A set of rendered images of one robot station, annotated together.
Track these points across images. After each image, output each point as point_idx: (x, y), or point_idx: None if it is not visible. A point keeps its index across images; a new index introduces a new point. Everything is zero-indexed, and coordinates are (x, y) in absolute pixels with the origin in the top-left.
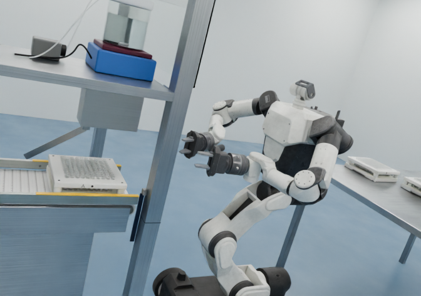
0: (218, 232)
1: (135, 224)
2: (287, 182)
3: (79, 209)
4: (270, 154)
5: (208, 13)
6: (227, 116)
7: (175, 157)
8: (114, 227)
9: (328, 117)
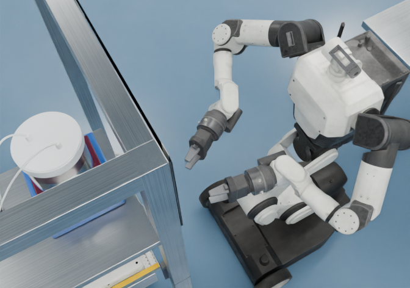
0: (255, 205)
1: (165, 273)
2: (326, 215)
3: None
4: (303, 127)
5: (169, 188)
6: (236, 46)
7: (185, 255)
8: (146, 285)
9: (379, 125)
